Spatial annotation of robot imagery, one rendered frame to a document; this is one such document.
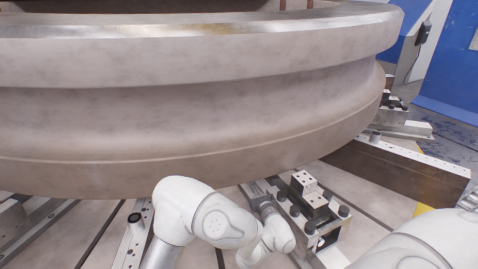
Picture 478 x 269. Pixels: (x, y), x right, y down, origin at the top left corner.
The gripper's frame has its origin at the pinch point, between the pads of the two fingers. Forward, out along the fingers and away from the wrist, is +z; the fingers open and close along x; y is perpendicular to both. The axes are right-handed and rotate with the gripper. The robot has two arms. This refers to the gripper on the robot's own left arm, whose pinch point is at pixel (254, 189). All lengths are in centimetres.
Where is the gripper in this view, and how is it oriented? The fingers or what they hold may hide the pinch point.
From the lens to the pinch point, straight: 143.8
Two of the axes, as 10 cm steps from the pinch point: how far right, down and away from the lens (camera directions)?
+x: -9.4, 1.6, -3.0
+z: -3.4, -4.4, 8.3
